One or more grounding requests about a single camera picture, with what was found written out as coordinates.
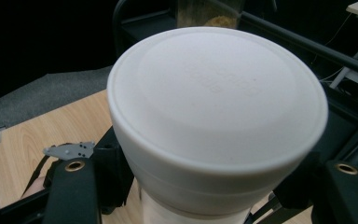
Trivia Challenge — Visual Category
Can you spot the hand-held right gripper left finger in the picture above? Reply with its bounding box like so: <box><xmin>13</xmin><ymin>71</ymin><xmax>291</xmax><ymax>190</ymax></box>
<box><xmin>41</xmin><ymin>125</ymin><xmax>135</xmax><ymax>224</ymax></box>

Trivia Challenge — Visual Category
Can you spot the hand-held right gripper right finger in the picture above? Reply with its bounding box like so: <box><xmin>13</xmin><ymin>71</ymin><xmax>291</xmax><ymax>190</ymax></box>
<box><xmin>272</xmin><ymin>151</ymin><xmax>358</xmax><ymax>224</ymax></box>

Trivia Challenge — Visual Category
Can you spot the white lidded container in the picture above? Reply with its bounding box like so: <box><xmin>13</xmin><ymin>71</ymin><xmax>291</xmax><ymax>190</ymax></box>
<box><xmin>106</xmin><ymin>25</ymin><xmax>329</xmax><ymax>224</ymax></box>

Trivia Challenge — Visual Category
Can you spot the black metal shelf rack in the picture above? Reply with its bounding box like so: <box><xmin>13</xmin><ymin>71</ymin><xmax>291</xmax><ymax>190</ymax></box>
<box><xmin>111</xmin><ymin>0</ymin><xmax>358</xmax><ymax>175</ymax></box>

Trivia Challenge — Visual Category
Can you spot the black left gripper strap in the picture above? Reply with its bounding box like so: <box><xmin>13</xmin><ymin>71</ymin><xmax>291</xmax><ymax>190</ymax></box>
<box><xmin>21</xmin><ymin>154</ymin><xmax>51</xmax><ymax>198</ymax></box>

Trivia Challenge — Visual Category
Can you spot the thin pale cable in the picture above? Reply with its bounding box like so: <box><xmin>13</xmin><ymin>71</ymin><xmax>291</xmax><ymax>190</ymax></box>
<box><xmin>317</xmin><ymin>11</ymin><xmax>354</xmax><ymax>83</ymax></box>

